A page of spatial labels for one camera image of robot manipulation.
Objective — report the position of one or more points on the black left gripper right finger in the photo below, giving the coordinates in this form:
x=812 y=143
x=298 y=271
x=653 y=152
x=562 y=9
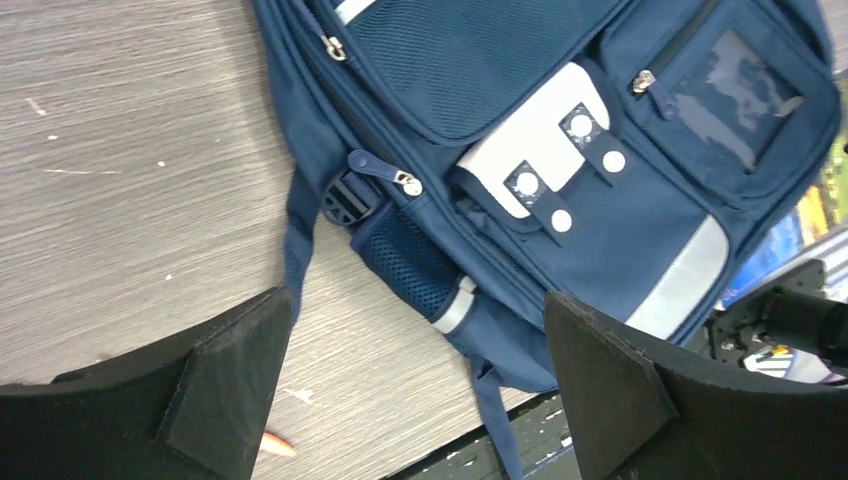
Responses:
x=639 y=407

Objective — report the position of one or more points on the navy blue backpack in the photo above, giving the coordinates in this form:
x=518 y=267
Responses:
x=481 y=154

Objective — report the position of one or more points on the orange pen right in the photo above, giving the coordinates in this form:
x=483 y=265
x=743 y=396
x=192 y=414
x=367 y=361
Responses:
x=275 y=445

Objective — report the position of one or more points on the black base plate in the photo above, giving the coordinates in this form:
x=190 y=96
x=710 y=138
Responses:
x=543 y=437

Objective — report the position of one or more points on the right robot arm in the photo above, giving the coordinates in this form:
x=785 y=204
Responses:
x=766 y=330

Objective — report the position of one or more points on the Animal Farm book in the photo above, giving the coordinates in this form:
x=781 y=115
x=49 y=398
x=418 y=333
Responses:
x=816 y=228

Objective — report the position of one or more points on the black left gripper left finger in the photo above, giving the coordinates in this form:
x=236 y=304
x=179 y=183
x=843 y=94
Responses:
x=193 y=405

